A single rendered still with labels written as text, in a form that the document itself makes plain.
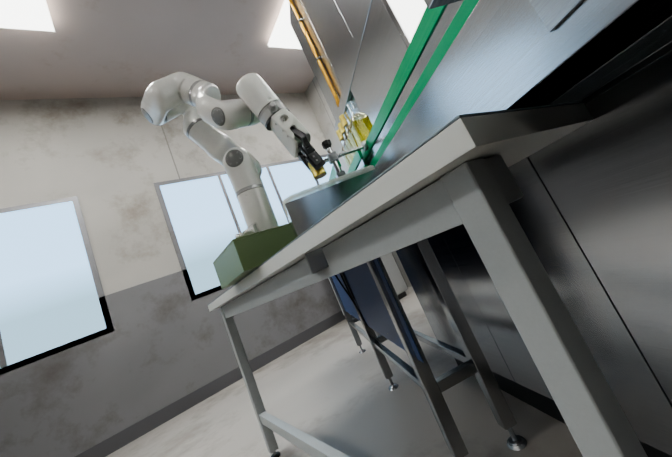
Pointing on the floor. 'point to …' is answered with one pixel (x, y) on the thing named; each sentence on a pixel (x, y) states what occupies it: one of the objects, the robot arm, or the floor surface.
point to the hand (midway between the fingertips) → (315, 164)
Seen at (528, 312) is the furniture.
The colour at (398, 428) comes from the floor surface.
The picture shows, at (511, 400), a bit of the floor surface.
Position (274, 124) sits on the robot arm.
